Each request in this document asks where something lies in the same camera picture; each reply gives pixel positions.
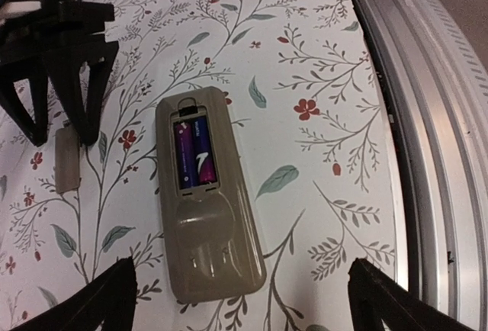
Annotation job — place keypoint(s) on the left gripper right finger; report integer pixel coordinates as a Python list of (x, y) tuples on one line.
[(378, 302)]

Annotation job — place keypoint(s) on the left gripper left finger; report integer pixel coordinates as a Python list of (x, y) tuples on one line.
[(107, 303)]

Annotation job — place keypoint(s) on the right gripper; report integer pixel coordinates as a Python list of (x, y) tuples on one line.
[(78, 61)]

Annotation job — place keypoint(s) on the beige battery cover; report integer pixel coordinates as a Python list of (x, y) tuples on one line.
[(67, 175)]

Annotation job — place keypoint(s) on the beige remote control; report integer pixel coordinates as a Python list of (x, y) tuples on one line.
[(211, 241)]

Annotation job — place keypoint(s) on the purple battery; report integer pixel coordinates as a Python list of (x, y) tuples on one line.
[(203, 151), (187, 171)]

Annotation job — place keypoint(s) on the floral tablecloth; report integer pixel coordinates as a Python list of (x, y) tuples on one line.
[(309, 126)]

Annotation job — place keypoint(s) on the aluminium front rail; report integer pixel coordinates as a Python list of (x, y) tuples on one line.
[(435, 91)]

